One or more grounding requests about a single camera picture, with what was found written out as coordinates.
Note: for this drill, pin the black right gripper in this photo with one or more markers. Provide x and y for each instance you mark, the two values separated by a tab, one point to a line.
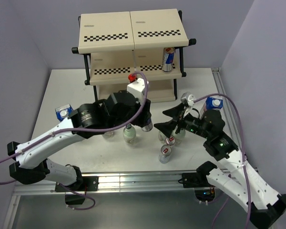
175	112

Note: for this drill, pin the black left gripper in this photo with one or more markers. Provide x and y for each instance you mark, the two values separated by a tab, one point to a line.
142	120

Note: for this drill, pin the blue silver energy drink can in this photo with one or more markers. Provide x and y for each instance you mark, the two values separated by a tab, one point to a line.
168	58
148	125

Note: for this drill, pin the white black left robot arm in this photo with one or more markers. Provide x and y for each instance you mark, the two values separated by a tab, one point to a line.
32	163

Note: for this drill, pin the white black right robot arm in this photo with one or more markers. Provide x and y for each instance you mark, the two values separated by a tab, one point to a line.
263	203

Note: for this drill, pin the beige three-tier shelf rack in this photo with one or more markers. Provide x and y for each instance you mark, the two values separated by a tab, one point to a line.
116	44

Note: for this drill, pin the clear glass bottle green cap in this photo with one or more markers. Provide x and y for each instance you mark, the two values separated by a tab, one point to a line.
129	134
161	136
179	136
108	134

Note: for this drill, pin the blue purple berry juice carton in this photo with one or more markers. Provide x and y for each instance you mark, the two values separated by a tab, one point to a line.
212	103

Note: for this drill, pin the blue Fontana juice carton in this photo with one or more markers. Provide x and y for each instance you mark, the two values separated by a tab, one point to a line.
63	112

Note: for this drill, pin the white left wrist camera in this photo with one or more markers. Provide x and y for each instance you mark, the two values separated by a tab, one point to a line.
136	87

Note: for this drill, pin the aluminium mounting rail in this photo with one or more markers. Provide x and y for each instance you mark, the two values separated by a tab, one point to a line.
114	183

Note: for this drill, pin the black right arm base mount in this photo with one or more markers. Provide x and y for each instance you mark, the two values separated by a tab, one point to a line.
204	191

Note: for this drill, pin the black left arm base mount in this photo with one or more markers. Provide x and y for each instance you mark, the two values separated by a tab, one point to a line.
75	196

